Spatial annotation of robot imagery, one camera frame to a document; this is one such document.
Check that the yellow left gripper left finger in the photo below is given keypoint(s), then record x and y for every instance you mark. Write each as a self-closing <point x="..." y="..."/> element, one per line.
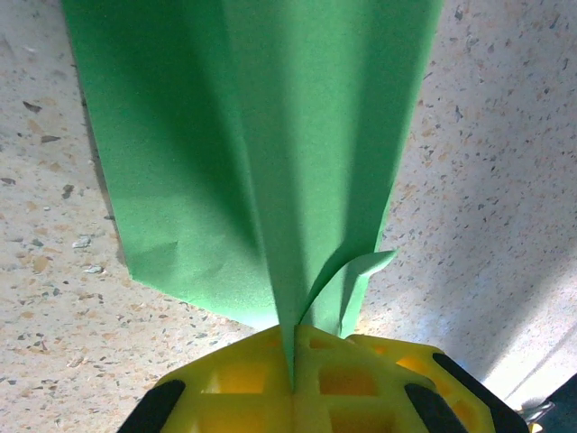
<point x="225" y="397"/>

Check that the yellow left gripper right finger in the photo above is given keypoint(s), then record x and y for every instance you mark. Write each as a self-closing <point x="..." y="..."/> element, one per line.
<point x="360" y="397"/>

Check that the green cloth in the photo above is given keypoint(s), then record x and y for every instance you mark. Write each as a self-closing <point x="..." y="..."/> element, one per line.
<point x="225" y="135"/>

